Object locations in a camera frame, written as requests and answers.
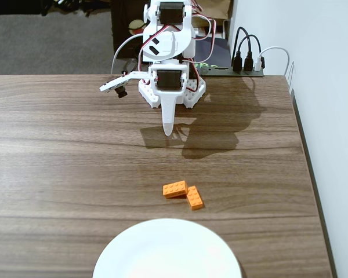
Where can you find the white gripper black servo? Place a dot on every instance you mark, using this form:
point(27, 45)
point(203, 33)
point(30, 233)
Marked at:
point(169, 79)

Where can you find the orange lego block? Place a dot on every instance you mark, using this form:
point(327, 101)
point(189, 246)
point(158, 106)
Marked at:
point(195, 198)
point(175, 189)

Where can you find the white round plate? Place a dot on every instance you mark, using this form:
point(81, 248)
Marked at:
point(162, 252)

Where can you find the black usb hub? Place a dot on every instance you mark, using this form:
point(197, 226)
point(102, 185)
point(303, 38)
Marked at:
point(220, 72)

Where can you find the dark book green print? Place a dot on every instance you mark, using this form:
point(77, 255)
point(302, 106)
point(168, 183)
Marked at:
point(220, 49)

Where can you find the red white ball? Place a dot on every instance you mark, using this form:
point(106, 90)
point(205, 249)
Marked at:
point(134, 26)

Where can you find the black cabinet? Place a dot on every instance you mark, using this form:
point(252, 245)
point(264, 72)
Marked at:
point(120, 17)

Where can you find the brown paper bag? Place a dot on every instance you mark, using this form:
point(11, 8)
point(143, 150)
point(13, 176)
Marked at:
point(217, 8)

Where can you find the wrist camera on white mount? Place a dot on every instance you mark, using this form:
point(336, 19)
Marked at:
point(116, 84)

